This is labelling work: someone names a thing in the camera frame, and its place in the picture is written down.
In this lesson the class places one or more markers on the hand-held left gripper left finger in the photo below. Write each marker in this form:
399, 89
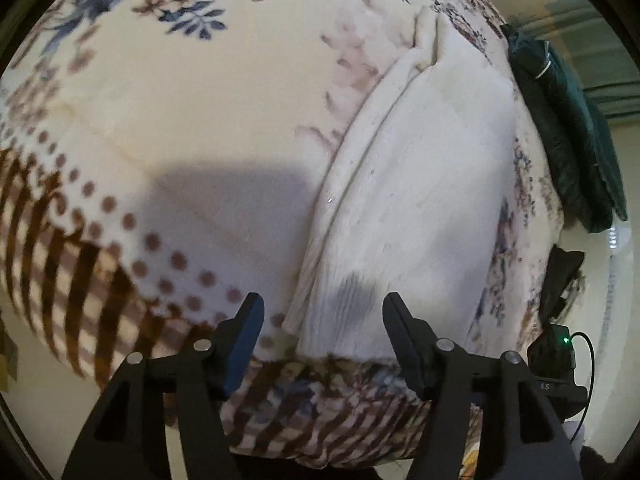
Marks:
246, 340

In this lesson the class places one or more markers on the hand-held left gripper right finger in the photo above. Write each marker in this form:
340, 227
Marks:
400, 332

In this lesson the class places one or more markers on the white garment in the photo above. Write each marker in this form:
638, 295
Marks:
420, 200

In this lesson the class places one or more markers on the floral printed blanket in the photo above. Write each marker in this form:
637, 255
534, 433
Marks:
200, 135

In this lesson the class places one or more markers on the dark green cloth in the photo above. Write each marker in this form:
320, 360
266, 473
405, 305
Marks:
565, 130

